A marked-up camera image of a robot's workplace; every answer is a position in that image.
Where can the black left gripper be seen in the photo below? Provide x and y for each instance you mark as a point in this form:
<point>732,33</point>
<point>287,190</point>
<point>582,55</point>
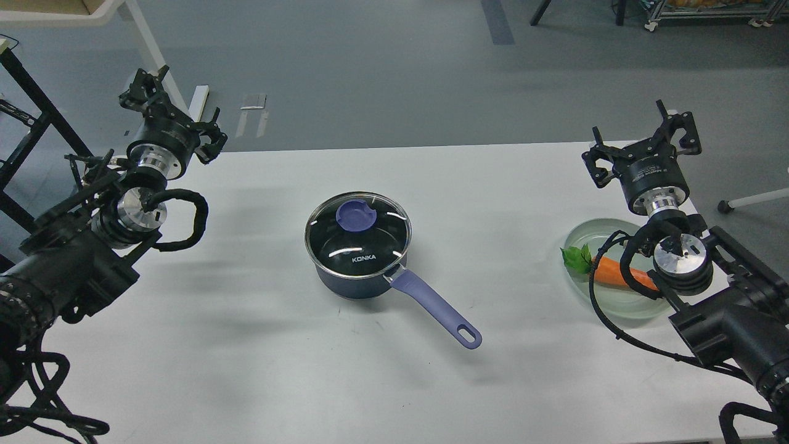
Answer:
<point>168,137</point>

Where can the white caster leg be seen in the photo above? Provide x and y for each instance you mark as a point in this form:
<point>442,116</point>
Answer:
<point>728,206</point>

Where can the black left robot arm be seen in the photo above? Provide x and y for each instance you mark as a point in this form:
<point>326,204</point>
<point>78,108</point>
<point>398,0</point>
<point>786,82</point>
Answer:
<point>80,256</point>

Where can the dark blue saucepan purple handle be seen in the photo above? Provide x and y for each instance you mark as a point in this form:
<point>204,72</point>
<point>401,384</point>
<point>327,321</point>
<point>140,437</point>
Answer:
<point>406,281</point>

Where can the glass lid purple knob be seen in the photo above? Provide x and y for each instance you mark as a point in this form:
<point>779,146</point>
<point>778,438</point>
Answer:
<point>358,235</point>

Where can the white desk frame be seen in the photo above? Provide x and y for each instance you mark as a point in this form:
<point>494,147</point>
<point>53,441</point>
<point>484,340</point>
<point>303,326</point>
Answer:
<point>82,14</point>

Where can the black stand legs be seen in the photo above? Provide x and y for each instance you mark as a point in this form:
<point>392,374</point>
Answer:
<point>581,11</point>

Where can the wheeled metal cart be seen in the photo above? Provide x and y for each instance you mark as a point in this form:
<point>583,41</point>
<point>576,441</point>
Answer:
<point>759,14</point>

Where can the orange toy carrot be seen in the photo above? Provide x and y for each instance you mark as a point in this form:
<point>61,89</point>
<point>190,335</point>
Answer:
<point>578,262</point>

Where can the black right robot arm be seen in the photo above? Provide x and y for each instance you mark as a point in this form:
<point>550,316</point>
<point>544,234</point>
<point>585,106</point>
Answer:
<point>730,309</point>

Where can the black metal rack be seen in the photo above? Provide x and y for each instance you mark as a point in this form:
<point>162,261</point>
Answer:
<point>35,138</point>

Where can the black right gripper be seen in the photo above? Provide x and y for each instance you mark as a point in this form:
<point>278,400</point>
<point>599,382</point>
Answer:
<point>647,172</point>

